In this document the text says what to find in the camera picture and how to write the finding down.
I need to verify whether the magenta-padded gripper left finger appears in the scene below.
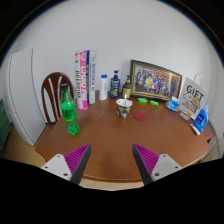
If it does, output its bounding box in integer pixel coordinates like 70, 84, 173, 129
40, 143, 92, 185

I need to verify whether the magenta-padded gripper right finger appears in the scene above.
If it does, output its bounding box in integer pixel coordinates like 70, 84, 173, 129
132, 143, 183, 186

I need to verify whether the green plastic drink bottle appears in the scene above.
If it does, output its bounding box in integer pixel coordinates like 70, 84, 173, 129
59, 83, 77, 123

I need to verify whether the flat round red coaster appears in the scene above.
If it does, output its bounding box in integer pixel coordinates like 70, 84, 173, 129
133, 111, 148, 122

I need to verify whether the small white flat stick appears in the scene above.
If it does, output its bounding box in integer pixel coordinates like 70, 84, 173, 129
189, 123, 201, 136

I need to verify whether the small patterned box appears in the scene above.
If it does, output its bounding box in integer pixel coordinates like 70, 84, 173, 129
179, 111, 192, 122

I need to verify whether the blue tissue pack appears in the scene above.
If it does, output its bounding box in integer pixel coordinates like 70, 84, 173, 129
165, 96, 181, 112

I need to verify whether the blue detergent bottle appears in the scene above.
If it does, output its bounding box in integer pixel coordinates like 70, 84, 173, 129
193, 103, 210, 133

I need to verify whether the white radiator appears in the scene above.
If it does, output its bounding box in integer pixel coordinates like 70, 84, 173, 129
199, 133, 224, 164

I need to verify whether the dark wooden chair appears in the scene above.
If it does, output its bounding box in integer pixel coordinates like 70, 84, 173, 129
41, 71, 75, 125

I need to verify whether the dark pump bottle yellow label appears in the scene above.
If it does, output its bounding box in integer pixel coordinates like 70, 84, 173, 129
121, 75, 132, 100

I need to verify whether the white bottle with blue cap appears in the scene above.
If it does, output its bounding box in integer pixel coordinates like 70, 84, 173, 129
99, 74, 109, 101

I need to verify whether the pink and white tube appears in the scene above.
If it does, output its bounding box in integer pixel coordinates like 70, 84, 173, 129
74, 50, 89, 111

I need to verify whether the framed group picture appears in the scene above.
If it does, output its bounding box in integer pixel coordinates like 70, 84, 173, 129
129, 59, 183, 102

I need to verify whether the blue pump bottle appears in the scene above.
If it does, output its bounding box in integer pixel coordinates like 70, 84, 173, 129
109, 69, 121, 100

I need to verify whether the white cabinet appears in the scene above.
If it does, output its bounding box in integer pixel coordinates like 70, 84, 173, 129
0, 48, 47, 147

